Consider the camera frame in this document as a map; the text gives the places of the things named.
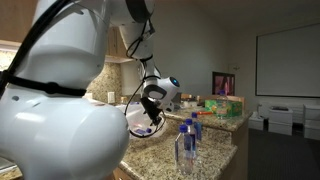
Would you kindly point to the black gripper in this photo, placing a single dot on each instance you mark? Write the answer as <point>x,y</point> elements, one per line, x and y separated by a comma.
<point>150,107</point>

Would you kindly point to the white box with dark lid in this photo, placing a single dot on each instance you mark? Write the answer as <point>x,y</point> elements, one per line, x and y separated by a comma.
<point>280,114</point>

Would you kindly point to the green cardboard box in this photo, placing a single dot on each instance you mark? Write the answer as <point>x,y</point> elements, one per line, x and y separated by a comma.
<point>235,108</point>

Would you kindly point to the flat screen television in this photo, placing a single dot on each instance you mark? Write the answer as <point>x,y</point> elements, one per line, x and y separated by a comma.
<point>224,84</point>

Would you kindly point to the wooden drawer front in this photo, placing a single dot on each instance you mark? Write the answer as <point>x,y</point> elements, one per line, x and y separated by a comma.
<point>118,175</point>

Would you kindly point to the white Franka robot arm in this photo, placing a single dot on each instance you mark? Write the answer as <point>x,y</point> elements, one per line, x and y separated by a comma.
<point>60,133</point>

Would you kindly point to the tall clear water bottle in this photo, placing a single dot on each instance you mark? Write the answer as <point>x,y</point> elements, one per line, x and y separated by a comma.
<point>221,108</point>

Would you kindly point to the white projection screen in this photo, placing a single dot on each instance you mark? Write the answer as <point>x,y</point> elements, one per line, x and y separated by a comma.
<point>290,60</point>

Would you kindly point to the wooden cabinet door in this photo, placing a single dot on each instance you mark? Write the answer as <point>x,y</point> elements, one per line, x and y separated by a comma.
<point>13,20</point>
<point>115,43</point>

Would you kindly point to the orange marker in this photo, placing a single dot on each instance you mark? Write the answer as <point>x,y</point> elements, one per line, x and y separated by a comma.
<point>205,113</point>

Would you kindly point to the white wall outlet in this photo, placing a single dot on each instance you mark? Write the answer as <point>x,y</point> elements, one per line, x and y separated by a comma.
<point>111,97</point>
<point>88,95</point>

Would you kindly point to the white cardboard box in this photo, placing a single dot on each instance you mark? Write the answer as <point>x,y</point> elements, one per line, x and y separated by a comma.
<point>280,129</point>
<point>256,123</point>
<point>312,112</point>
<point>312,130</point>

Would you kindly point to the under-cabinet light strip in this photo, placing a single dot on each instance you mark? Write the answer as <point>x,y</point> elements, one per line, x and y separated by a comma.
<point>116,59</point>

